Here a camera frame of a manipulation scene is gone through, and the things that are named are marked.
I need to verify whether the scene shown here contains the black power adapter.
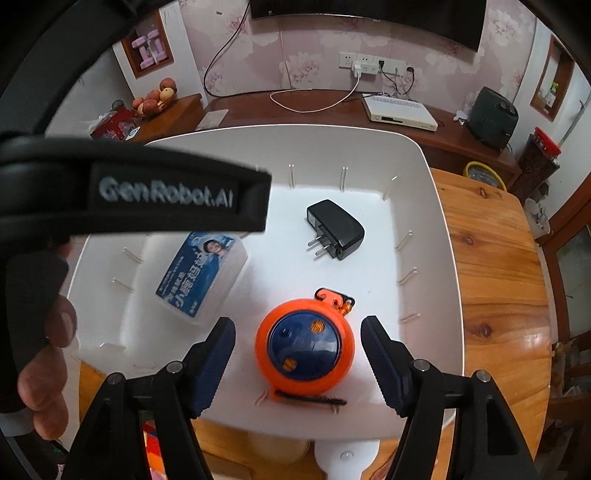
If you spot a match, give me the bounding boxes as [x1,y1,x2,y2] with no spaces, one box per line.
[305,199,365,260]

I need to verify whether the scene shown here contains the white charging cable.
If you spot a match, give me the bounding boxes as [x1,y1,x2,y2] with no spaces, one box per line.
[268,64,364,115]

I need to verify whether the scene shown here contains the dark green air fryer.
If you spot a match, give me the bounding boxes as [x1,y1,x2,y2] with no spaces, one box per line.
[467,87,519,151]

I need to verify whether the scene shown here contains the small wooden drawer cabinet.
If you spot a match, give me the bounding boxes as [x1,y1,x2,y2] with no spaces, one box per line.
[130,94,205,144]

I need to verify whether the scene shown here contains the gold oval compact case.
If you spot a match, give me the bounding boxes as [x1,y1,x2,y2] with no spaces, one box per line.
[246,432,310,465]

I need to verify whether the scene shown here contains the blue labelled white box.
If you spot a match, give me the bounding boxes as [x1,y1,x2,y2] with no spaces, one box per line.
[155,232,247,325]

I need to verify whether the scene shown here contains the white small bucket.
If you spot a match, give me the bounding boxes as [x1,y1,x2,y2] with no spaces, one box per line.
[524,198,551,239]

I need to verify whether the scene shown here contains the person's left hand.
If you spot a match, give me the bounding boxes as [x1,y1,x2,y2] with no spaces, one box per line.
[17,295,77,440]

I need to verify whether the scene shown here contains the yellow rimmed waste bin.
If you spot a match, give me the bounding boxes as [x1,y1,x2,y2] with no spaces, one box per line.
[463,161,507,191]

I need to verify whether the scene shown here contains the red tissue box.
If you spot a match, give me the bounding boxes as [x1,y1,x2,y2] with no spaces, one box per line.
[89,106,140,141]

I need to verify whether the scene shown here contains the orange blue retractable reel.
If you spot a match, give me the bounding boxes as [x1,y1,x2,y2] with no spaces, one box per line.
[254,288,356,411]

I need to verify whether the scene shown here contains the black tv cable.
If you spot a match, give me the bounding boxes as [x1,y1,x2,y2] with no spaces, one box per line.
[202,2,253,99]

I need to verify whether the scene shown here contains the white plastic storage bin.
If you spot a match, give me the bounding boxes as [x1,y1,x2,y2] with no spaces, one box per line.
[68,124,465,441]

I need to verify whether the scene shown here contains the long wooden tv console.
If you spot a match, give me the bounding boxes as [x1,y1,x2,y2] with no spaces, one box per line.
[207,92,521,186]

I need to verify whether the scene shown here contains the white set-top box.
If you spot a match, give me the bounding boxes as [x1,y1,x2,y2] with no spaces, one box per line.
[363,95,438,132]

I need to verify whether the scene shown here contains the black wall television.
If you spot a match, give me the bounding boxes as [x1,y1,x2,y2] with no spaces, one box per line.
[250,0,487,51]

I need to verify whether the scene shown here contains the basket of peaches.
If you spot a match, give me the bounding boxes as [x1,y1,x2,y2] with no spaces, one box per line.
[131,78,177,119]

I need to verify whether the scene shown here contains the multicolour puzzle cube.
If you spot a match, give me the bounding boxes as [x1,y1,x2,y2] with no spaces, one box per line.
[142,420,167,480]

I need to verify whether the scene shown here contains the white handheld tape measure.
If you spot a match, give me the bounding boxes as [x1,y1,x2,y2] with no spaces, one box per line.
[314,440,380,480]

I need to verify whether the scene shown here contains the white wall socket strip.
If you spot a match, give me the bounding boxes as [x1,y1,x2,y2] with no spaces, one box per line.
[339,52,408,76]

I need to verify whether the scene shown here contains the dark cylinder red-lid stand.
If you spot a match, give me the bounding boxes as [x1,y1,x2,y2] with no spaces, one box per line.
[508,127,561,204]

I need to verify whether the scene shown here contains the pink dumbbells pair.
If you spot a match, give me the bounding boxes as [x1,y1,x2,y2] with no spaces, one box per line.
[131,29,168,70]

